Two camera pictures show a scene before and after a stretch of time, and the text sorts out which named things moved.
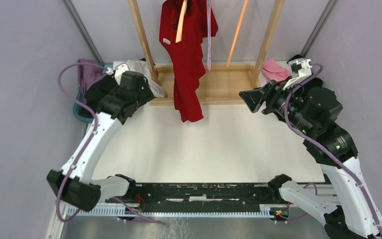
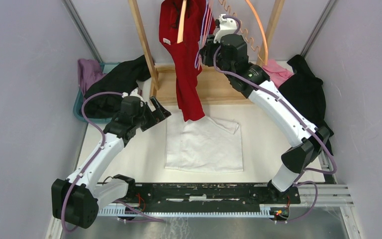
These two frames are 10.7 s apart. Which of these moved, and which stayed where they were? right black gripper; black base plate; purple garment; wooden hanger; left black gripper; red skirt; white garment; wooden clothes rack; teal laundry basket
Moved: left black gripper; white garment; right black gripper
Stayed: black base plate; purple garment; teal laundry basket; wooden hanger; red skirt; wooden clothes rack
